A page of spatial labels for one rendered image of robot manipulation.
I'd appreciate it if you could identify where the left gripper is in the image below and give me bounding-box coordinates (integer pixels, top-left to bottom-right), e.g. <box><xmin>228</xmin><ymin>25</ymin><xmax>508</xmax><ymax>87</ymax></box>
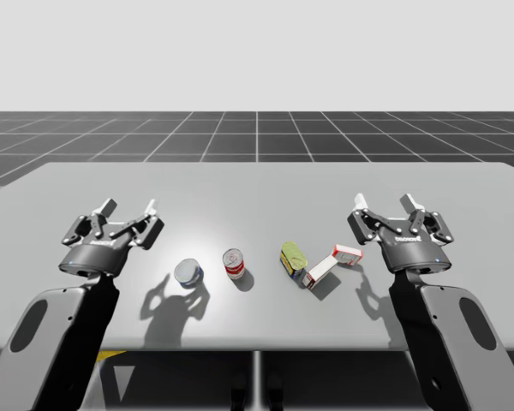
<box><xmin>58</xmin><ymin>198</ymin><xmax>165</xmax><ymax>278</ymax></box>

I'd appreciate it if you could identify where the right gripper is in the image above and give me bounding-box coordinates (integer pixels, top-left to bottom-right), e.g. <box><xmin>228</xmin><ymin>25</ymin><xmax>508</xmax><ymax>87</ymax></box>
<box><xmin>346</xmin><ymin>192</ymin><xmax>455</xmax><ymax>274</ymax></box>

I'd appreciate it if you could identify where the blue flat can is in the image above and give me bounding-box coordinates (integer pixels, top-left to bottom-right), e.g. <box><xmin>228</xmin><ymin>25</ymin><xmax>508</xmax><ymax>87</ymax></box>
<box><xmin>173</xmin><ymin>258</ymin><xmax>205</xmax><ymax>289</ymax></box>

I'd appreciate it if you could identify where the red and white carton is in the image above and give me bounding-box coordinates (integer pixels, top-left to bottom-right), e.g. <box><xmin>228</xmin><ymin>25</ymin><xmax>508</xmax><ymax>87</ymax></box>
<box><xmin>301</xmin><ymin>255</ymin><xmax>338</xmax><ymax>291</ymax></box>

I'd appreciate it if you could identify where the green and blue rectangular can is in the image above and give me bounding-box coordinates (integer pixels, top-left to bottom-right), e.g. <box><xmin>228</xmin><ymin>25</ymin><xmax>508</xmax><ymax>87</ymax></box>
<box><xmin>279</xmin><ymin>241</ymin><xmax>308</xmax><ymax>279</ymax></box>

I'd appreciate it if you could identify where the red and white can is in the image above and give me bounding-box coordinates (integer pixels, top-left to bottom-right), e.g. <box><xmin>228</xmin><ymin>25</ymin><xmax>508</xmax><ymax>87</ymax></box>
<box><xmin>221</xmin><ymin>247</ymin><xmax>246</xmax><ymax>282</ymax></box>

